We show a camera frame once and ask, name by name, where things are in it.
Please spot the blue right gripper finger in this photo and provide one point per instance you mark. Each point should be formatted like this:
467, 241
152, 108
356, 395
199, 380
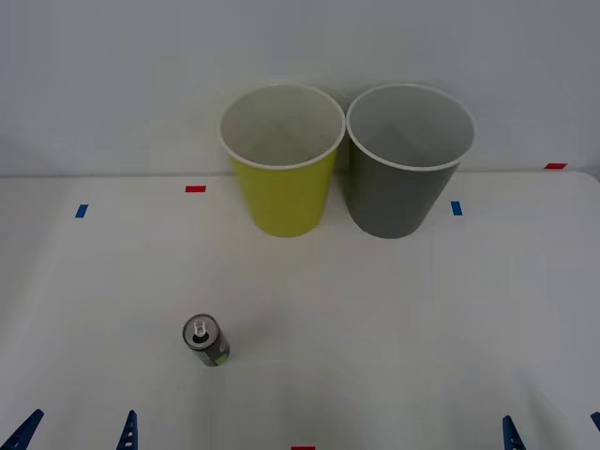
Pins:
595, 422
512, 436

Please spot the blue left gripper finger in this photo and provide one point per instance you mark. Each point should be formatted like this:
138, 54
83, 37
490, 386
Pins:
21, 431
127, 433

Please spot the dark grey drink can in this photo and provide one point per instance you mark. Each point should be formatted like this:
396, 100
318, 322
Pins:
211, 347

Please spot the grey plastic bin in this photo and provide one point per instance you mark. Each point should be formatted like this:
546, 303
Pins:
398, 201

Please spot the yellow-green plastic bin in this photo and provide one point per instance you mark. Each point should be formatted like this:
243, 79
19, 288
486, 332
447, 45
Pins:
286, 197

